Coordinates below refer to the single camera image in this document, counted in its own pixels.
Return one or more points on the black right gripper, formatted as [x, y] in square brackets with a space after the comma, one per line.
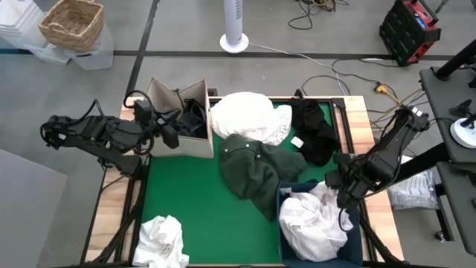
[357, 175]

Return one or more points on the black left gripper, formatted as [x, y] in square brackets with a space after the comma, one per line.
[158, 128]

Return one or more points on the dark grey garment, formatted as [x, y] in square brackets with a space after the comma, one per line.
[193, 123]

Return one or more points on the large white shirt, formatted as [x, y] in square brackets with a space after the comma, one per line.
[308, 223]

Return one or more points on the black garment with white tag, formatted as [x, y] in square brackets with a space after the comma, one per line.
[316, 141]

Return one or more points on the dark green jacket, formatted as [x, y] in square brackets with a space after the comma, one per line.
[256, 171]

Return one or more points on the small white shirt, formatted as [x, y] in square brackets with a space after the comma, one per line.
[160, 242]

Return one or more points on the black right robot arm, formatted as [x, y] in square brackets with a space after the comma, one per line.
[394, 145]

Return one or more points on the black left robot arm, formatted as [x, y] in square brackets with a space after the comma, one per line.
[96, 132]

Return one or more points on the beige fabric storage box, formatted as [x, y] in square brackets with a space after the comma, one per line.
[186, 147]

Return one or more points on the navy fabric storage bin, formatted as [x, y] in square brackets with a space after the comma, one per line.
[355, 251]

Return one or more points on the plastic bag with white contents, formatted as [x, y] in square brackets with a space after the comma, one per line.
[413, 190]

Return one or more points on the white fluffy garment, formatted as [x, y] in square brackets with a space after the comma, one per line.
[245, 115]

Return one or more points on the green table mat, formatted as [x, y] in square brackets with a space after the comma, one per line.
[208, 193]

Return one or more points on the black desk leg bar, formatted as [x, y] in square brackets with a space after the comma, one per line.
[427, 160]

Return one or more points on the clear plastic storage bin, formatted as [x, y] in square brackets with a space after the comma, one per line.
[93, 56]

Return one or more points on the white tower fan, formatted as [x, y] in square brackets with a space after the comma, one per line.
[233, 22]

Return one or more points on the black desk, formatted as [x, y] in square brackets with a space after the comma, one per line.
[461, 201]
[442, 97]

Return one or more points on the wicker basket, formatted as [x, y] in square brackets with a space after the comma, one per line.
[72, 24]

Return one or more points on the red black power station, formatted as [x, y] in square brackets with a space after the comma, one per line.
[405, 33]

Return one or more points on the black monitor pole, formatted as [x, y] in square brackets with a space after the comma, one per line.
[455, 61]

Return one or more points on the white plastic bin stack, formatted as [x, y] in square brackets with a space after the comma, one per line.
[15, 18]

